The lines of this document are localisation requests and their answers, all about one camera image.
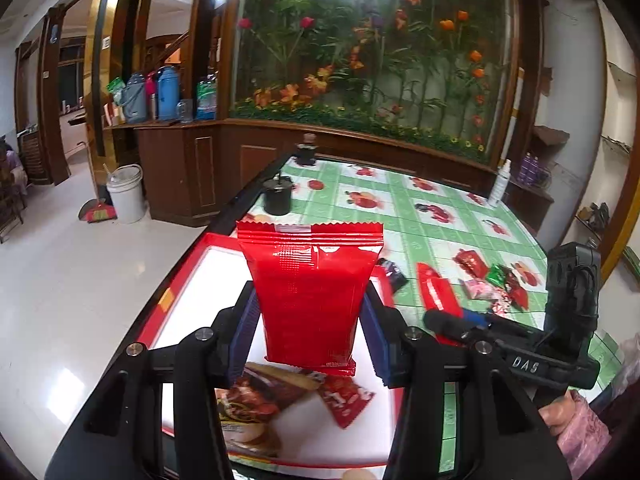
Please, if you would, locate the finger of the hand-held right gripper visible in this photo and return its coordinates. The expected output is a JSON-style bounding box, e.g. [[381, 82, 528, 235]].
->
[[424, 309, 481, 347], [462, 309, 543, 337]]

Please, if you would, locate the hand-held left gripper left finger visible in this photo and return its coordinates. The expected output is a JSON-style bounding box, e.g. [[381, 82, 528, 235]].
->
[[45, 280, 261, 480]]

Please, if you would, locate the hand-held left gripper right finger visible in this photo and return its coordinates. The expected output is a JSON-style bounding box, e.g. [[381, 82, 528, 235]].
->
[[362, 287, 573, 480]]

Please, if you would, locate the dark red snack packet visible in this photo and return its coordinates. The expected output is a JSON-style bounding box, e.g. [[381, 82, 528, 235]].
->
[[505, 270, 531, 311]]

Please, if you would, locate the small red snack packet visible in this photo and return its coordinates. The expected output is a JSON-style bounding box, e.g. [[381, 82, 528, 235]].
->
[[315, 372, 376, 429]]

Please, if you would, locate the red-rimmed white tray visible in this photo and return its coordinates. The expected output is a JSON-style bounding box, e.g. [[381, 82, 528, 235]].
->
[[135, 232, 416, 480]]

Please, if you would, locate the large brown snack packet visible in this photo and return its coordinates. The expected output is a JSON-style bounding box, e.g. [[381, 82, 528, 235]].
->
[[215, 362, 321, 458]]

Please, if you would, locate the large red snack packet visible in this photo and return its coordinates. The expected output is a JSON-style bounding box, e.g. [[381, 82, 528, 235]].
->
[[236, 220, 385, 377]]

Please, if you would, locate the person's right forearm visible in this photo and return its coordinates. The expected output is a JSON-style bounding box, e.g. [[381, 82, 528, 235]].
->
[[555, 390, 613, 480]]

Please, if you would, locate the person's right hand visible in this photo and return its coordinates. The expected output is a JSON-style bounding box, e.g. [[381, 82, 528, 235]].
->
[[539, 394, 572, 437]]

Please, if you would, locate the long red snack packet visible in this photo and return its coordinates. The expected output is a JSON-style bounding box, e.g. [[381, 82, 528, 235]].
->
[[416, 261, 468, 348]]

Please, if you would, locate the red foil snack packet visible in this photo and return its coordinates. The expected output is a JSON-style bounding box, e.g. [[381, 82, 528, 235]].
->
[[453, 248, 488, 278]]

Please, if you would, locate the small black snack packet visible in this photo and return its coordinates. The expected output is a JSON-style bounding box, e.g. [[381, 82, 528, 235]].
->
[[372, 258, 409, 293]]

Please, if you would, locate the green checked fruit tablecloth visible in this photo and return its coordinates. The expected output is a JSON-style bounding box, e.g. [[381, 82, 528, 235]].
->
[[235, 155, 626, 476]]

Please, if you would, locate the white spray bottle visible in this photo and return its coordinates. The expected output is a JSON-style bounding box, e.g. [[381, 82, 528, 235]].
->
[[487, 158, 513, 209]]

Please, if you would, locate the black pot with lid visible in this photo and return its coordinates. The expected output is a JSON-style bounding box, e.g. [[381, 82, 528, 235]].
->
[[262, 172, 296, 217]]

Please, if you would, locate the brown wooden cabinet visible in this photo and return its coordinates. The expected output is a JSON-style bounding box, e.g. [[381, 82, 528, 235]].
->
[[102, 119, 493, 228]]

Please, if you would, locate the white plastic bucket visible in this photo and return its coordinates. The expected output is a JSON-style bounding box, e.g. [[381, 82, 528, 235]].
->
[[106, 164, 146, 224]]

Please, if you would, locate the red broom with dustpan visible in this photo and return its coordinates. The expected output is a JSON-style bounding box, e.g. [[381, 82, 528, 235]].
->
[[78, 142, 118, 224]]

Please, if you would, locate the black jar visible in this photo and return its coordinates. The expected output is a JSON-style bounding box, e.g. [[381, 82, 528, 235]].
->
[[295, 133, 318, 167]]

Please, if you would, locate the green label water bottle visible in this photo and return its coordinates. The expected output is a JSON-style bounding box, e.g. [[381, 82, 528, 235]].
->
[[195, 74, 219, 121]]

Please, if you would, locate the blue thermos flask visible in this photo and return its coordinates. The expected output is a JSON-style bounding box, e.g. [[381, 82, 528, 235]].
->
[[156, 66, 181, 122]]

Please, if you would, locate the grey-blue thermos flask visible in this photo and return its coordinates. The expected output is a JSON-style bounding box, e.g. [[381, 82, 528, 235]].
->
[[122, 72, 149, 124]]

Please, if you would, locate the wooden chair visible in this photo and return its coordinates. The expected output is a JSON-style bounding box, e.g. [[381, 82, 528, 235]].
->
[[0, 180, 26, 243]]

